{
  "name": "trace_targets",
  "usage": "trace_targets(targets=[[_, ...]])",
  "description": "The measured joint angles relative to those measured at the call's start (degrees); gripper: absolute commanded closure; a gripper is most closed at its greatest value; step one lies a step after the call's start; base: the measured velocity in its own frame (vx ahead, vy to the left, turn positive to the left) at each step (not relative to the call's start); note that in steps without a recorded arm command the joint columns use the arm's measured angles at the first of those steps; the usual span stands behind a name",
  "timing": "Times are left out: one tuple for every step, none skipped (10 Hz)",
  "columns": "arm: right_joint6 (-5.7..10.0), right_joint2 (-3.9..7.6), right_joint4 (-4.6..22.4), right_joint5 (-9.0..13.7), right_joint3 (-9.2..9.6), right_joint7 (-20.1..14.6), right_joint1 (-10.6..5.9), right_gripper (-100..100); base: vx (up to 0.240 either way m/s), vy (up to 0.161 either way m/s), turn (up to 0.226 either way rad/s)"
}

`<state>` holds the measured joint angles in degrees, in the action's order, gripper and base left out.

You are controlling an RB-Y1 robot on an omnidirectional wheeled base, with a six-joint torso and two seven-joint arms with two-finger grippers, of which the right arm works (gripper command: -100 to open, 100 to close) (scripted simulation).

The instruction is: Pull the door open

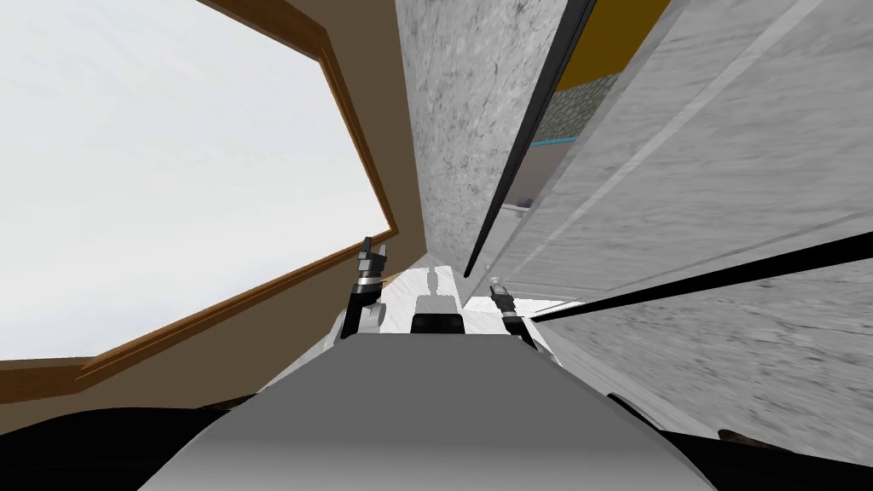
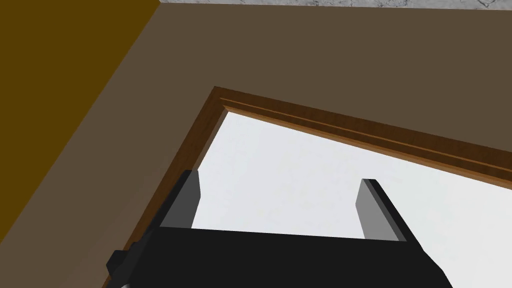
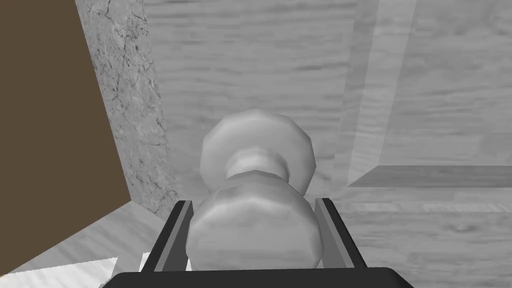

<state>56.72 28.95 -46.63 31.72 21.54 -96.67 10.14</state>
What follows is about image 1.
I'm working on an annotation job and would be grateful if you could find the brown framed window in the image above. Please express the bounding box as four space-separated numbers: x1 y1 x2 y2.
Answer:
0 0 401 405

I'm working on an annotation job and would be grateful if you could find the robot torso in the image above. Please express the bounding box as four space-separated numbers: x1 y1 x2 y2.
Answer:
136 267 719 491

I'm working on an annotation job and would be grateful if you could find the pale grey door leaf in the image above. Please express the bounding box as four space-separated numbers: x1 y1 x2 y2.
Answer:
470 0 873 305

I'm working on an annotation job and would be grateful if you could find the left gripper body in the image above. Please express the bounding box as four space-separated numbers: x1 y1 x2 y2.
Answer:
356 249 389 282

